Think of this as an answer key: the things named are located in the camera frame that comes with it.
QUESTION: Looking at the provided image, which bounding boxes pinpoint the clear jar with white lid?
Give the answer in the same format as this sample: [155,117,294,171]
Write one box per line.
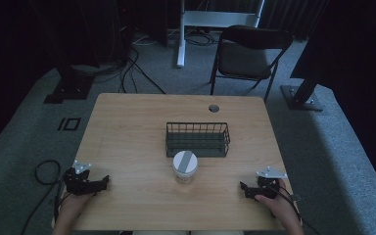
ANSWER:
[171,150,199,184]

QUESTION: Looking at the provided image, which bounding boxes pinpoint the black folding chair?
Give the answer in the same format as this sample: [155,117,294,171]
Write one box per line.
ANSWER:
[209,24,294,103]

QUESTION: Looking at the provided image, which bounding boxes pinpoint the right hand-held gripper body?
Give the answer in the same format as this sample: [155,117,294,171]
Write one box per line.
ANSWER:
[254,165,289,200]

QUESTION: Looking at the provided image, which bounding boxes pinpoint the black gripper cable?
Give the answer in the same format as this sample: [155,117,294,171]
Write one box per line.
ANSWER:
[20,159,67,235]
[267,182,322,235]

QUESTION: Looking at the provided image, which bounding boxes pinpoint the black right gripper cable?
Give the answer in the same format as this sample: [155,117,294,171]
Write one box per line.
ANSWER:
[267,182,322,235]

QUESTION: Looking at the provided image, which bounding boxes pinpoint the person's right hand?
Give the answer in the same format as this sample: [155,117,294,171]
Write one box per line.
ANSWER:
[254,178,298,226]

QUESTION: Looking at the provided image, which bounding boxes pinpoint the black wire basket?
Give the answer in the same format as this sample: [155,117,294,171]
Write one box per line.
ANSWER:
[164,121,232,159]

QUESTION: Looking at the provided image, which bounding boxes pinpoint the white desk frame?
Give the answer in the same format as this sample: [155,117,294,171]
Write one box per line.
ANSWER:
[176,0,266,69]

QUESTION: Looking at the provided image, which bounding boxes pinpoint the black floor cables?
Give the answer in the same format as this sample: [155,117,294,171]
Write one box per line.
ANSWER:
[71,32,166,96]

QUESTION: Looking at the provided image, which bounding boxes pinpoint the black metal stand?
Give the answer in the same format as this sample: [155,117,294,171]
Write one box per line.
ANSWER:
[280,74,325,113]
[43,48,96,105]

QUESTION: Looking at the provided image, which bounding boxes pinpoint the person's left hand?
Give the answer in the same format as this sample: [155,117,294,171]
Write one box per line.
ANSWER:
[58,191,96,223]

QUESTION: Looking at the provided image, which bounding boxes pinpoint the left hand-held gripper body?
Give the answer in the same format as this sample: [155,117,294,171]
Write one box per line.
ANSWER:
[63,160,103,197]

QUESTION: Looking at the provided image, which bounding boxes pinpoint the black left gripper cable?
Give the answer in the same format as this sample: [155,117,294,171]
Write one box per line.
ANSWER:
[20,159,67,235]

